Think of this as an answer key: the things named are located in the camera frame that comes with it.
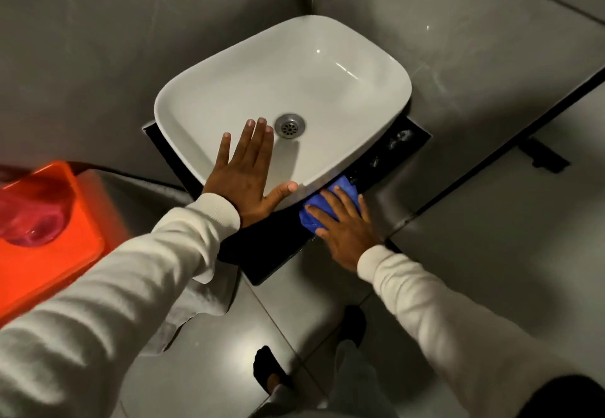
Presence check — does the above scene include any person's left hand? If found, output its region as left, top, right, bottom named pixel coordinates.
left=202, top=117, right=299, bottom=229

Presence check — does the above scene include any person's right hand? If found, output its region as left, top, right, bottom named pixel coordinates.
left=305, top=186, right=382, bottom=273

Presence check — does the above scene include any blue cleaning cloth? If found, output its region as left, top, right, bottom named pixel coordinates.
left=299, top=175, right=363, bottom=235

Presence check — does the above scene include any person's left forearm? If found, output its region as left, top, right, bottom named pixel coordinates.
left=0, top=193, right=242, bottom=418

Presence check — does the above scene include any person's right forearm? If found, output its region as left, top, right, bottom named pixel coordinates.
left=357, top=245, right=605, bottom=418

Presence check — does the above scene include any metal sink drain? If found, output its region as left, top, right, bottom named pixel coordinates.
left=274, top=113, right=306, bottom=140

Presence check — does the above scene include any black sink counter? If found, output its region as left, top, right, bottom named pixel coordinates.
left=143, top=114, right=432, bottom=287

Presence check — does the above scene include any white ceramic sink basin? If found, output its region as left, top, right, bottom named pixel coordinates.
left=154, top=15, right=413, bottom=212

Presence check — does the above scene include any person's right black shoe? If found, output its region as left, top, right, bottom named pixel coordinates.
left=337, top=305, right=368, bottom=348

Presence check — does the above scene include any person's black shoe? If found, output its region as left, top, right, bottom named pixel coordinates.
left=252, top=345, right=295, bottom=396
left=337, top=305, right=368, bottom=348

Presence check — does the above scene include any white towel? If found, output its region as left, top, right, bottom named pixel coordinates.
left=76, top=169, right=243, bottom=358

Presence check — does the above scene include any person's left black shoe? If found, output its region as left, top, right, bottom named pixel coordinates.
left=252, top=345, right=295, bottom=396

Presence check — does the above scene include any person's right grey trouser leg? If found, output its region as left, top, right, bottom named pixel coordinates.
left=327, top=339, right=402, bottom=418

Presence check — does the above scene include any person's grey trouser leg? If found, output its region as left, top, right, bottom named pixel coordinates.
left=255, top=384, right=329, bottom=418
left=327, top=339, right=402, bottom=418

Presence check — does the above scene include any person's left grey trouser leg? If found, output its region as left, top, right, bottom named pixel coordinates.
left=255, top=384, right=329, bottom=418

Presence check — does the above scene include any black door hinge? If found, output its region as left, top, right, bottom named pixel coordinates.
left=517, top=137, right=571, bottom=174

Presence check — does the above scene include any orange plastic bin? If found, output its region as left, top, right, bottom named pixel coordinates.
left=0, top=161, right=131, bottom=328

